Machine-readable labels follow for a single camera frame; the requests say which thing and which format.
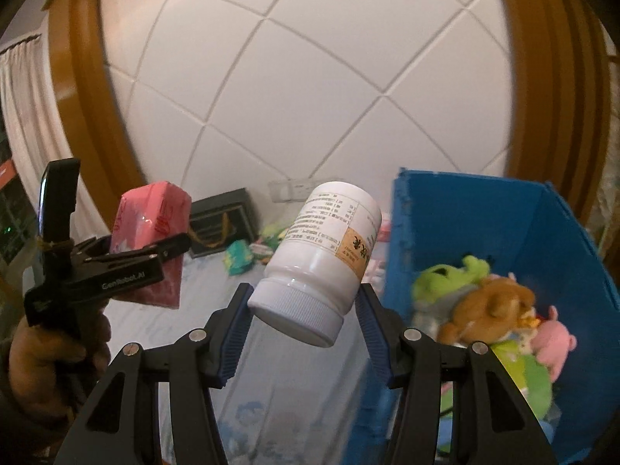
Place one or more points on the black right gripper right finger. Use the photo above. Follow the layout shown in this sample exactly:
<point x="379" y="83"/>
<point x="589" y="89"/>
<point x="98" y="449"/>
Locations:
<point x="491" y="420"/>

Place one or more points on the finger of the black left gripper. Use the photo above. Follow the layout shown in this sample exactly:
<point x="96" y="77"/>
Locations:
<point x="165" y="249"/>

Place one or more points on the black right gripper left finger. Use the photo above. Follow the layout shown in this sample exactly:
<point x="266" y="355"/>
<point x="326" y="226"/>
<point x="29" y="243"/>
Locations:
<point x="119" y="422"/>

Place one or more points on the pink tissue pack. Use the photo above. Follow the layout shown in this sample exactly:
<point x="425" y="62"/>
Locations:
<point x="145" y="215"/>

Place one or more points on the white medicine bottle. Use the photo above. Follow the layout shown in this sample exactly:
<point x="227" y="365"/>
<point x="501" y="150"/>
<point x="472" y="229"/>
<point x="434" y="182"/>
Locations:
<point x="311" y="281"/>

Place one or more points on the person's left hand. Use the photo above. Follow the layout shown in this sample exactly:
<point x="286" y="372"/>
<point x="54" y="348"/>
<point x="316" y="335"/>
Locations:
<point x="36" y="353"/>

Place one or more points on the black framed picture box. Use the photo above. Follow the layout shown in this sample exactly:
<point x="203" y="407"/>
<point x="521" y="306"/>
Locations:
<point x="218" y="221"/>

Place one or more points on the brown bear plush toy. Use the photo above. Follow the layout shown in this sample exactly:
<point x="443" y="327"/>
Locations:
<point x="487" y="314"/>

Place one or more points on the pink pig plush toy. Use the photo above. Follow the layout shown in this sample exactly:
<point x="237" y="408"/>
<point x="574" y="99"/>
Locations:
<point x="552" y="344"/>

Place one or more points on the green frog plush toy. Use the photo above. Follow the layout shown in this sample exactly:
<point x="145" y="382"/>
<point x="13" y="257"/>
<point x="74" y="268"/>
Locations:
<point x="440" y="280"/>

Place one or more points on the white curtain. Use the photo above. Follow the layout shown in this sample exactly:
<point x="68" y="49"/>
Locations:
<point x="31" y="117"/>

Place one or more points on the blue plastic storage crate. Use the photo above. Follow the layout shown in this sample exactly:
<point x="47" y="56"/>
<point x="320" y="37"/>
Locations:
<point x="526" y="232"/>

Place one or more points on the white wall socket panel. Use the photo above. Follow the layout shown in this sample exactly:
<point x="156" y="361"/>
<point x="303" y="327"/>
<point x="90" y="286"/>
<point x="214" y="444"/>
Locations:
<point x="294" y="190"/>

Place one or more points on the wooden door frame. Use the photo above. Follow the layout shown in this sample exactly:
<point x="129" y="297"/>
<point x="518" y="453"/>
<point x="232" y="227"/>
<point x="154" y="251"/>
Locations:
<point x="86" y="101"/>

